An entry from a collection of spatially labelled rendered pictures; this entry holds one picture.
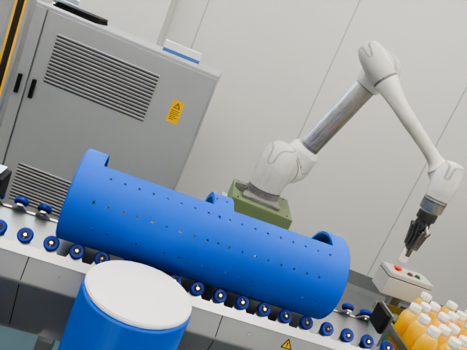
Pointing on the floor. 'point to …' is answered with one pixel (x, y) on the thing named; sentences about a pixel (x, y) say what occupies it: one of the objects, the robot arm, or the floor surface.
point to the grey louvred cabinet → (96, 106)
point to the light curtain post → (13, 46)
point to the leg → (43, 344)
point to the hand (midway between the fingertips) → (405, 255)
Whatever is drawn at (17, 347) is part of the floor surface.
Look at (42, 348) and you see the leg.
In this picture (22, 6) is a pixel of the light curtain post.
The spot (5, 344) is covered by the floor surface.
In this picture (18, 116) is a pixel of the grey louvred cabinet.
